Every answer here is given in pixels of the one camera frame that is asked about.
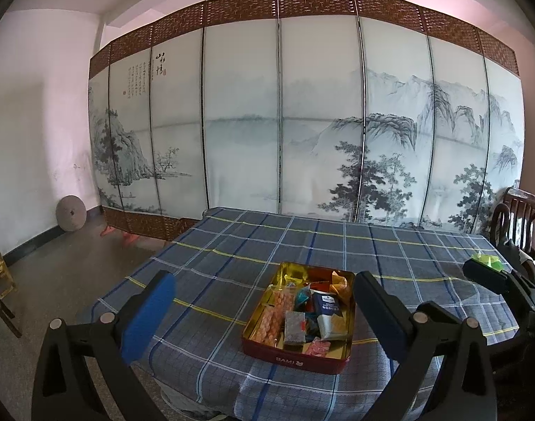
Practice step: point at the clear dark snack packet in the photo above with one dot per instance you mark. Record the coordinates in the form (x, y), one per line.
(295, 329)

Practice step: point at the blue white cracker packet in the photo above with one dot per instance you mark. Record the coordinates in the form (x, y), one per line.
(333, 315)

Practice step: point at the painted folding screen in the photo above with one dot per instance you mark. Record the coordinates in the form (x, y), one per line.
(250, 118)

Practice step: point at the red tin box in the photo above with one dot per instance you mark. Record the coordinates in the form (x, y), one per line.
(294, 357)

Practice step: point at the red snack packet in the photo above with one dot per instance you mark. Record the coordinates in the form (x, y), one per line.
(320, 285)

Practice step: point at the red screen foot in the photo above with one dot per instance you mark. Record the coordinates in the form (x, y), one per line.
(109, 230)

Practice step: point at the orange candy packet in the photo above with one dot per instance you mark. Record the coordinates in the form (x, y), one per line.
(341, 287)

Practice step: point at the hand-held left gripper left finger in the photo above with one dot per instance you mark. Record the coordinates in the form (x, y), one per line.
(147, 315)

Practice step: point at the small blue candy packet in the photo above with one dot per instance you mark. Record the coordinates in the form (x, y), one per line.
(302, 298)

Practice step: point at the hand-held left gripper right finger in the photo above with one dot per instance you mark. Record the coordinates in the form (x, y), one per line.
(381, 311)

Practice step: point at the pink snack packet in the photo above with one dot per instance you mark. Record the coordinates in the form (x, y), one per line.
(316, 347)

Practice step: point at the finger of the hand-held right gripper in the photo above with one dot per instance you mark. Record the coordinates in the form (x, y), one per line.
(486, 274)

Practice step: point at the green tissue pack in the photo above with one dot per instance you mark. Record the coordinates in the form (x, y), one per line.
(491, 258)

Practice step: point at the small twisted dough snack packet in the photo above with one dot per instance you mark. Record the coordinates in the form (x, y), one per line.
(281, 298)

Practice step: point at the blue plaid tablecloth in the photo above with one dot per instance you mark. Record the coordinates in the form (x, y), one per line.
(215, 280)

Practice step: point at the wooden stool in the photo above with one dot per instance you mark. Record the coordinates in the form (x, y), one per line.
(0, 285)

